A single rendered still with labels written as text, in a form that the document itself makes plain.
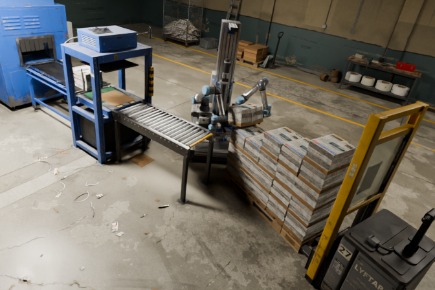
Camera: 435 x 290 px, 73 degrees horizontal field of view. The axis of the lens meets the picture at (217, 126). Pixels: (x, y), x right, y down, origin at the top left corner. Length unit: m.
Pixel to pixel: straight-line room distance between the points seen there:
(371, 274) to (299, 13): 8.47
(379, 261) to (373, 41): 7.64
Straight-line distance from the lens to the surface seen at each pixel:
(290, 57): 10.41
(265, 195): 3.67
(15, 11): 5.92
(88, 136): 4.71
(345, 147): 3.04
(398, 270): 2.82
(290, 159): 3.20
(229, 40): 4.12
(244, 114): 3.77
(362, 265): 2.90
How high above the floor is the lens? 2.62
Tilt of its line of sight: 28 degrees down
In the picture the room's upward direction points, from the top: 8 degrees clockwise
